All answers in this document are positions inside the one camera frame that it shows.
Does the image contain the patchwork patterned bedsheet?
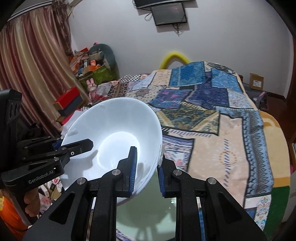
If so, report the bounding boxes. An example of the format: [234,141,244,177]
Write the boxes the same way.
[39,60,275,241]

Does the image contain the white bowl black dots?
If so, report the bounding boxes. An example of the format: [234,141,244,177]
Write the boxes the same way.
[61,97,163,205]

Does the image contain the light green plate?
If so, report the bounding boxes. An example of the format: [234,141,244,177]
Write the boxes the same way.
[116,174,177,240]

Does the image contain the wall mounted monitor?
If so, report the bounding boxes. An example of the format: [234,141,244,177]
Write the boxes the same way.
[132,0,198,27]

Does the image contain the person's left hand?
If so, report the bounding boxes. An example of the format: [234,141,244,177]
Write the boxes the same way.
[24,188,41,217]

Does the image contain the grey green stuffed cushion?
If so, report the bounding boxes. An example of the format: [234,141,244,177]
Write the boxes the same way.
[88,44,116,70]

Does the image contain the cream yellow green blanket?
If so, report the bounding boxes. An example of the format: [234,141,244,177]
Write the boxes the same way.
[244,111,291,235]

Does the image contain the white folded cloth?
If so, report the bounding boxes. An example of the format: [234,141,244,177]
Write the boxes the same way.
[61,110,84,138]

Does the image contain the pink striped curtain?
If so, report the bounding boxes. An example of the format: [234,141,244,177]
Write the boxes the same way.
[1,1,88,136]

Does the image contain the pink bunny toy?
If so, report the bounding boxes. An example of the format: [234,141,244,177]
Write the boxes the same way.
[86,78,97,102]

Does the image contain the red box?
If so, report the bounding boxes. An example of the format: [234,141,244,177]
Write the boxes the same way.
[53,87,80,110]

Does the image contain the green box with clutter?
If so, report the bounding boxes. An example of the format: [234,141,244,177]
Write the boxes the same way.
[70,48,117,89]

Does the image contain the cardboard box on floor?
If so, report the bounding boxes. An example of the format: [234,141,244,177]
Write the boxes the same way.
[249,73,264,91]

